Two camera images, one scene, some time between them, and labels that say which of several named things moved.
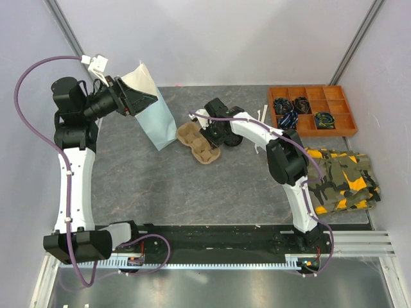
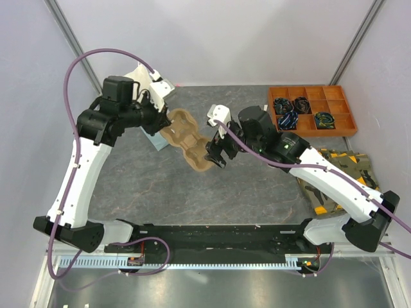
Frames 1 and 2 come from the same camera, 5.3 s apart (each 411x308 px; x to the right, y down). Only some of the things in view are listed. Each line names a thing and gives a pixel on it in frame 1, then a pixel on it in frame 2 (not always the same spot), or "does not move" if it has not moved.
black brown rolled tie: [301, 104] does not move
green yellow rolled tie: [324, 120] does not move
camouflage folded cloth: [349, 182] does not move
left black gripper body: [122, 108] to [153, 117]
